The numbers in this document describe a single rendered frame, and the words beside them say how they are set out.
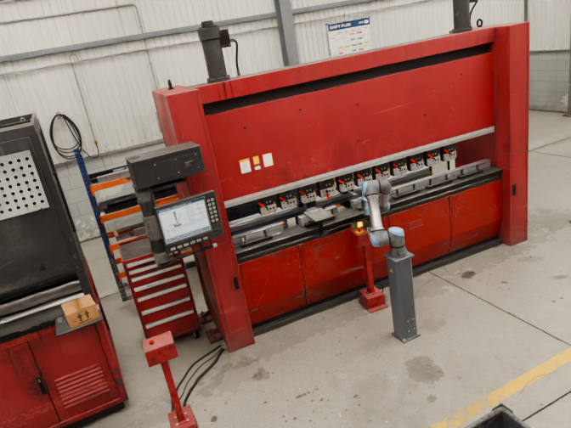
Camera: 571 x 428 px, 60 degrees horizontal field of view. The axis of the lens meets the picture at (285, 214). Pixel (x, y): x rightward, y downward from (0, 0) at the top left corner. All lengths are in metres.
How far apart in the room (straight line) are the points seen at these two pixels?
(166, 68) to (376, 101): 4.33
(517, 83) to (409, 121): 1.16
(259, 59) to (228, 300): 5.22
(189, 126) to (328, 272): 1.92
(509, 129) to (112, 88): 5.54
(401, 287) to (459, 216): 1.56
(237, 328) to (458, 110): 3.01
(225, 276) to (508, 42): 3.43
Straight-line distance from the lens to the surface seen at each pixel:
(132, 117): 8.15
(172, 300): 4.65
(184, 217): 3.63
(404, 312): 4.25
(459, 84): 5.26
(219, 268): 4.21
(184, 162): 3.57
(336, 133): 4.54
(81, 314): 3.63
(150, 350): 3.48
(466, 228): 5.57
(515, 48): 5.41
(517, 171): 5.69
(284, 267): 4.53
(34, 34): 8.04
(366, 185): 4.00
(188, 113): 3.86
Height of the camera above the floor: 2.62
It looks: 20 degrees down
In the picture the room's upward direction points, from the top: 10 degrees counter-clockwise
